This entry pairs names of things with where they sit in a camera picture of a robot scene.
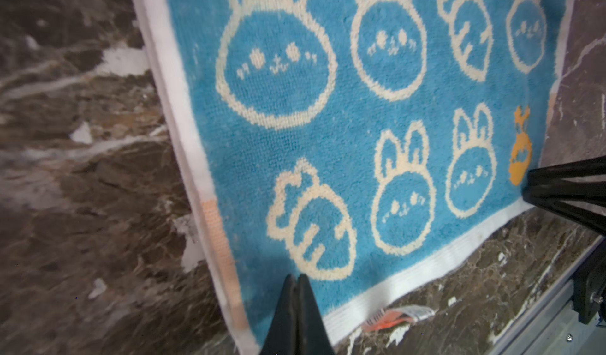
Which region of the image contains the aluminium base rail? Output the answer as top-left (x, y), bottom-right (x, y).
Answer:
top-left (489, 238), bottom-right (605, 354)

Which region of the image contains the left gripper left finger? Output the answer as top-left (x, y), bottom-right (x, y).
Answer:
top-left (260, 275), bottom-right (298, 355)

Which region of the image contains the teal patterned towel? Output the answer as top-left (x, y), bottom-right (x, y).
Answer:
top-left (134, 0), bottom-right (574, 354)

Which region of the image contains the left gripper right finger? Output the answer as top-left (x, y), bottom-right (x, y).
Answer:
top-left (296, 274), bottom-right (335, 355)

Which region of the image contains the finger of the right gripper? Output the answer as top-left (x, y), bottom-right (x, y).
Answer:
top-left (522, 156), bottom-right (605, 236)

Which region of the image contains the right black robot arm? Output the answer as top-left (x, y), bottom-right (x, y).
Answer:
top-left (522, 156), bottom-right (605, 324)

